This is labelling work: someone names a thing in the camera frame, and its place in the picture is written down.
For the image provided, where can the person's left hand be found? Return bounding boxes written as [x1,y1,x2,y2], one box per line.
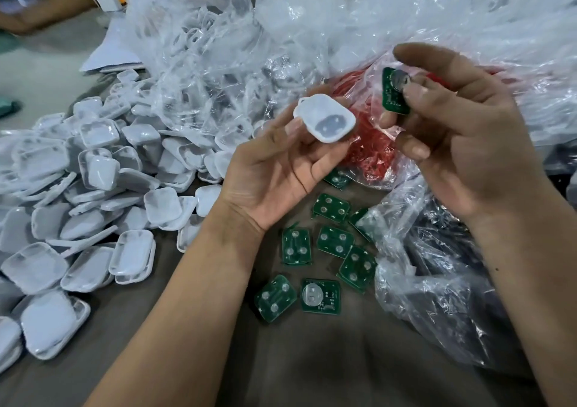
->
[220,86,357,232]

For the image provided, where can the person's right forearm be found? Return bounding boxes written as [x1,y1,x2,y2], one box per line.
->
[466,183,577,407]

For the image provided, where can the clear bag of dark parts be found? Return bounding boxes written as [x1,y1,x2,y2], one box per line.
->
[373,138,577,378]

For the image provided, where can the green coin-cell circuit board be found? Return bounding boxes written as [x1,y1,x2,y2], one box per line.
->
[382,67,412,115]

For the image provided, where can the white paper sheets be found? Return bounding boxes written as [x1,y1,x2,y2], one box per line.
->
[80,14,148,75]

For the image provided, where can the scatter of green circuit boards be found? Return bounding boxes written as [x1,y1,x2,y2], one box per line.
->
[254,168,379,324]

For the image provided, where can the pile of white plastic shells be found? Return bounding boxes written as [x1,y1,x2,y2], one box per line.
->
[0,69,271,374]

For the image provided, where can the person's right hand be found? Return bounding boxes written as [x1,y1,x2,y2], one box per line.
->
[379,43,557,223]

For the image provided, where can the large clear plastic bag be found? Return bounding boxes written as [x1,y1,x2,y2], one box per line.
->
[121,0,577,148]

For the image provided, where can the heap of red parts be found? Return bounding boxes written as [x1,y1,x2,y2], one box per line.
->
[331,66,451,186]

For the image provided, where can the another person's forearm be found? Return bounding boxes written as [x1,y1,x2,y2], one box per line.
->
[0,0,98,36]

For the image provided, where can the person's left forearm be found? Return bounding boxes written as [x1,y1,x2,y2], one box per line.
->
[83,197,267,407]

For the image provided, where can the white plastic shell half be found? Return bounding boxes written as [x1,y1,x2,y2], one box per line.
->
[293,94,357,144]

